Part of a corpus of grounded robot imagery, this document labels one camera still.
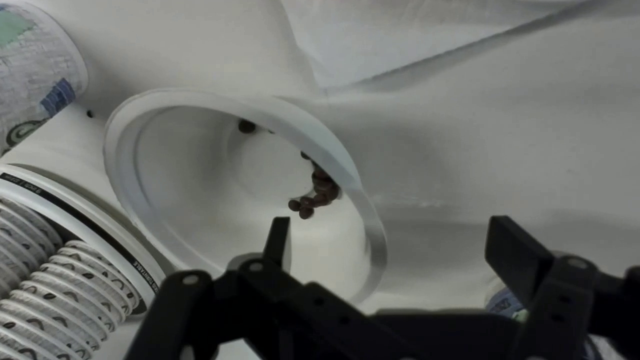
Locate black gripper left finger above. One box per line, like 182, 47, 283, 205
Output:
126, 217, 414, 360

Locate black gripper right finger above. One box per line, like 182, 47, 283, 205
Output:
485, 216, 640, 360

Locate white bowl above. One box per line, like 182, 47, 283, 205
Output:
105, 88, 389, 302

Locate short paper cup stack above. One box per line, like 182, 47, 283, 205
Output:
0, 200, 144, 360

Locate patterned paper cup near stacks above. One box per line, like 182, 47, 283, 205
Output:
0, 0, 89, 154

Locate coffee beans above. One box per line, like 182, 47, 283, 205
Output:
235, 119, 343, 220

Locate white round stack tray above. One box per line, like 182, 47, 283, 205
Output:
0, 166, 166, 313

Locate white paper napkin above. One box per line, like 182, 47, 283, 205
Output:
280, 0, 588, 90

